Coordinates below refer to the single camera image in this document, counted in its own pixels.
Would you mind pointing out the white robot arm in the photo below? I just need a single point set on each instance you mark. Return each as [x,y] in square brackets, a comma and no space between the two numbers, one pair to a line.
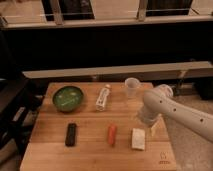
[159,100]

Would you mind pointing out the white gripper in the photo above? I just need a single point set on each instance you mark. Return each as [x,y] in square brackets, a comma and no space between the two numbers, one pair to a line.
[148,114]

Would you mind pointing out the white sponge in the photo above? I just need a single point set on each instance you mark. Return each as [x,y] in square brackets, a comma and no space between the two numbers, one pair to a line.
[138,139]

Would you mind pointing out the dark chair on left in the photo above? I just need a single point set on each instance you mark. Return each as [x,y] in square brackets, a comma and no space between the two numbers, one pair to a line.
[16,100]

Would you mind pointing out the white bottle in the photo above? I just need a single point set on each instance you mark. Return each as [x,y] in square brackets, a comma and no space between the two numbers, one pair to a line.
[102,98]

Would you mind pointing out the black rectangular block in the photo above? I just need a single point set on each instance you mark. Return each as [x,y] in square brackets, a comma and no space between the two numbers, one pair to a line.
[71,134]

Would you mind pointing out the green bowl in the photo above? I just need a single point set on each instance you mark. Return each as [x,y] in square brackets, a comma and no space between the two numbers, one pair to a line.
[68,98]

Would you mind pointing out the long wooden bench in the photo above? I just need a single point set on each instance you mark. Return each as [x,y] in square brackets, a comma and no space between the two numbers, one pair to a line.
[147,68]

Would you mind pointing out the clear plastic cup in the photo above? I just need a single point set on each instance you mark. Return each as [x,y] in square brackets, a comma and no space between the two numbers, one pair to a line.
[131,87]

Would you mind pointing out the orange carrot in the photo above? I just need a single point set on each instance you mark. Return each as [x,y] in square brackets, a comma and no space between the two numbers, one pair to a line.
[112,130]

